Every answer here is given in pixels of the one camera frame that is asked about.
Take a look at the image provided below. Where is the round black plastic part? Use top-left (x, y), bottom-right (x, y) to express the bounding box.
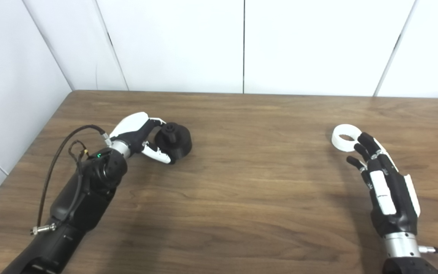
top-left (154, 123), bottom-right (193, 160)

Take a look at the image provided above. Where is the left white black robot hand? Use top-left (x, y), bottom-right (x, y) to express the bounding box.
top-left (109, 112), bottom-right (176, 165)

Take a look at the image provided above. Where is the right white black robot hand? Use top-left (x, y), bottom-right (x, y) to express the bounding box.
top-left (346, 132), bottom-right (421, 237)

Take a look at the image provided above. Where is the thin wire with yellow connector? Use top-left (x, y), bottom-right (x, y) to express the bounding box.
top-left (68, 140), bottom-right (89, 168)

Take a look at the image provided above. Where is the white plastic ring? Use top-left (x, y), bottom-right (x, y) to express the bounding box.
top-left (332, 124), bottom-right (362, 152)

